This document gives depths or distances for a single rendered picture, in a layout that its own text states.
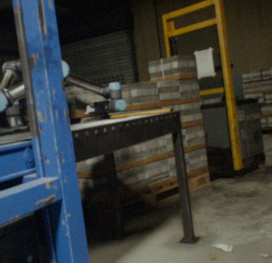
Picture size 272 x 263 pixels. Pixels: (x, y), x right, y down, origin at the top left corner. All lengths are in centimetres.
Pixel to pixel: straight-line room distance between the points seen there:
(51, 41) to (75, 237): 52
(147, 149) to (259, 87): 490
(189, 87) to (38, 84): 283
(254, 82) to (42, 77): 705
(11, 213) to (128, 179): 227
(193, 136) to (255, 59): 598
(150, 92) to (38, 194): 247
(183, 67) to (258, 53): 592
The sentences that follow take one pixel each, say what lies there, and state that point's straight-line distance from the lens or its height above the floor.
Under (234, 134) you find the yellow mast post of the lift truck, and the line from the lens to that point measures 399.
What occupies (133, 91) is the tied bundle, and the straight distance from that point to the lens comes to 323.
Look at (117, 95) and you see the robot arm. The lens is 250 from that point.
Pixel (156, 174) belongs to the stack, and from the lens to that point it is 333.
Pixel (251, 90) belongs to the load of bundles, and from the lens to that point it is 791.
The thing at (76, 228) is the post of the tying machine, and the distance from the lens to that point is 107.
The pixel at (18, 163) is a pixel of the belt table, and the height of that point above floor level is 74.
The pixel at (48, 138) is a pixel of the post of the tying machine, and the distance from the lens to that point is 101.
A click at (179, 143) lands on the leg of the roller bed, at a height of 61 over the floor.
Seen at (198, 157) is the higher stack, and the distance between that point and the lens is 381.
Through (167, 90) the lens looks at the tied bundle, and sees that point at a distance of 350.
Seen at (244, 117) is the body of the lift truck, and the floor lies 60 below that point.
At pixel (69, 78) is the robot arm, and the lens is 255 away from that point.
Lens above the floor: 85
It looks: 3 degrees down
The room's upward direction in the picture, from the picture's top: 7 degrees counter-clockwise
